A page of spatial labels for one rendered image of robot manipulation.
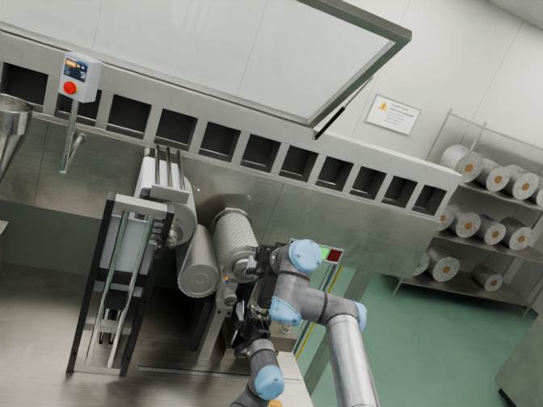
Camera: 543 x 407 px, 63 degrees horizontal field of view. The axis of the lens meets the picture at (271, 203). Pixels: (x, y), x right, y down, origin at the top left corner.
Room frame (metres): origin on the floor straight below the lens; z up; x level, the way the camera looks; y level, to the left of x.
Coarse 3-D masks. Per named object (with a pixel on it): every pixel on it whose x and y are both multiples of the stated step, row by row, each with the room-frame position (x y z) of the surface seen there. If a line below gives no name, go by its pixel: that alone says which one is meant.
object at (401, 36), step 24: (312, 0) 1.14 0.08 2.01; (336, 0) 1.17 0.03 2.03; (360, 24) 1.20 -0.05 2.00; (384, 24) 1.21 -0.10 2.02; (72, 48) 1.30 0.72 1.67; (144, 72) 1.37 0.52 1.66; (360, 72) 1.36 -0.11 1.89; (216, 96) 1.46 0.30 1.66; (336, 96) 1.45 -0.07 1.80; (312, 120) 1.56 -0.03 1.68
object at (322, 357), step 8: (360, 272) 1.94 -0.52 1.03; (368, 272) 1.94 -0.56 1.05; (352, 280) 1.97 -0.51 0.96; (360, 280) 1.93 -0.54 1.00; (368, 280) 1.95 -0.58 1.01; (352, 288) 1.94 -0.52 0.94; (360, 288) 1.94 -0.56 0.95; (344, 296) 1.97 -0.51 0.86; (352, 296) 1.93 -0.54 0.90; (360, 296) 1.95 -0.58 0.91; (320, 344) 1.98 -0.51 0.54; (320, 352) 1.95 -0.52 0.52; (328, 352) 1.94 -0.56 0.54; (312, 360) 1.98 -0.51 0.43; (320, 360) 1.93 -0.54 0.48; (328, 360) 1.95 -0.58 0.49; (312, 368) 1.95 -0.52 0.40; (320, 368) 1.94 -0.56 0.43; (304, 376) 1.98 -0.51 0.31; (312, 376) 1.93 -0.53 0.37; (320, 376) 1.95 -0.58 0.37; (312, 384) 1.94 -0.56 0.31; (312, 392) 1.95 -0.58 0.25
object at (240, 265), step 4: (236, 260) 1.18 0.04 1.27; (240, 260) 1.17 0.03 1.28; (244, 260) 1.17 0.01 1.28; (236, 264) 1.16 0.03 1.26; (240, 264) 1.16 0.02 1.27; (244, 264) 1.17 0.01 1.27; (236, 268) 1.16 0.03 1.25; (240, 268) 1.16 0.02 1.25; (244, 268) 1.17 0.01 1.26; (236, 272) 1.16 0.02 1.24; (240, 272) 1.17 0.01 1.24; (236, 276) 1.16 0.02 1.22; (240, 276) 1.17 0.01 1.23; (244, 276) 1.17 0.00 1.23; (244, 280) 1.17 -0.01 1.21
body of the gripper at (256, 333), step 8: (248, 312) 1.11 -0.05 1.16; (256, 312) 1.13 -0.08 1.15; (248, 320) 1.08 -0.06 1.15; (256, 320) 1.10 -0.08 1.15; (264, 320) 1.10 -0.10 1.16; (248, 328) 1.09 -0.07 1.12; (256, 328) 1.08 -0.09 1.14; (264, 328) 1.08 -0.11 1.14; (248, 336) 1.08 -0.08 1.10; (256, 336) 1.04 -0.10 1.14; (264, 336) 1.05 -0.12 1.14; (248, 344) 1.03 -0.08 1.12
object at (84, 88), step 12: (72, 60) 1.00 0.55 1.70; (84, 60) 1.00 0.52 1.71; (96, 60) 1.04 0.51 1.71; (72, 72) 1.00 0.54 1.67; (84, 72) 1.00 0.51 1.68; (96, 72) 1.03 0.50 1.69; (60, 84) 1.00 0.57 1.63; (72, 84) 0.99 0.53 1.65; (84, 84) 1.00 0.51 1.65; (96, 84) 1.04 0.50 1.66; (72, 96) 1.00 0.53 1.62; (84, 96) 1.00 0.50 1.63
